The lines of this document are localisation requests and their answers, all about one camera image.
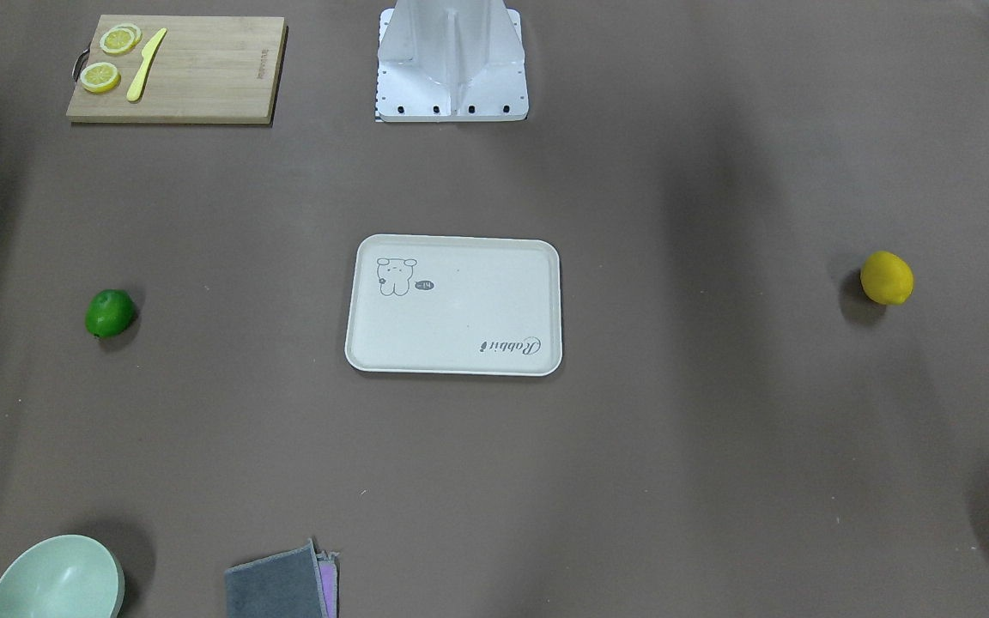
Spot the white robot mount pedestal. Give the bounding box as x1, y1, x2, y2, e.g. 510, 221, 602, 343
374, 1, 530, 123

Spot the grey folded cloth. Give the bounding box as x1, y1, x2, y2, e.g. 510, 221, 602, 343
224, 541, 326, 617

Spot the bamboo cutting board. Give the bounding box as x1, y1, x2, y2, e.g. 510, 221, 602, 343
66, 13, 288, 125

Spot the purple cloth under grey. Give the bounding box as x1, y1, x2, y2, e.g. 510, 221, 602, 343
315, 553, 338, 618

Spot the lemon slice upper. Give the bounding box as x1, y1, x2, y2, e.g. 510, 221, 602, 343
99, 23, 143, 56

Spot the yellow lemon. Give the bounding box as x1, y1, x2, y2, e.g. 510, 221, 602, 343
859, 250, 915, 306

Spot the lemon slice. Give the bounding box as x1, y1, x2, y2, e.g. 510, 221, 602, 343
77, 62, 121, 94
99, 23, 143, 56

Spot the cream rabbit print tray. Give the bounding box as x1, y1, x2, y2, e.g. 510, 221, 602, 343
344, 233, 564, 377

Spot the mint green bowl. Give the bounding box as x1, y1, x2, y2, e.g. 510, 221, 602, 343
0, 535, 126, 617

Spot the yellow plastic knife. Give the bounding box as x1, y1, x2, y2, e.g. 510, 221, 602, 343
126, 27, 168, 103

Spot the green lime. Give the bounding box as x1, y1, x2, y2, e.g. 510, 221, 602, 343
85, 289, 137, 339

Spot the lemon slice lower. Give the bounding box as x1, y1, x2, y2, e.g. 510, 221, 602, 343
77, 62, 121, 94

